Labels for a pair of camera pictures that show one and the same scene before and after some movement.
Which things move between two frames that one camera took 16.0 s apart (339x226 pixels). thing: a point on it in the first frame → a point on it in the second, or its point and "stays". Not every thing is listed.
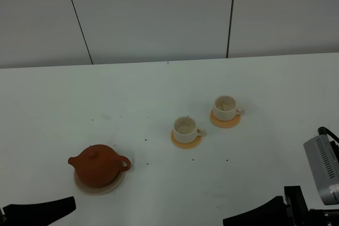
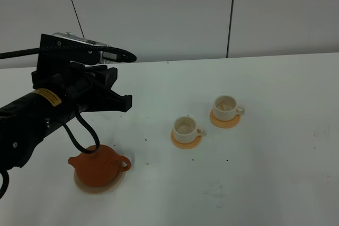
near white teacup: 185,130 stays
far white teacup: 225,108 stays
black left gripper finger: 37,214 → 108,100
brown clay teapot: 98,165 stays
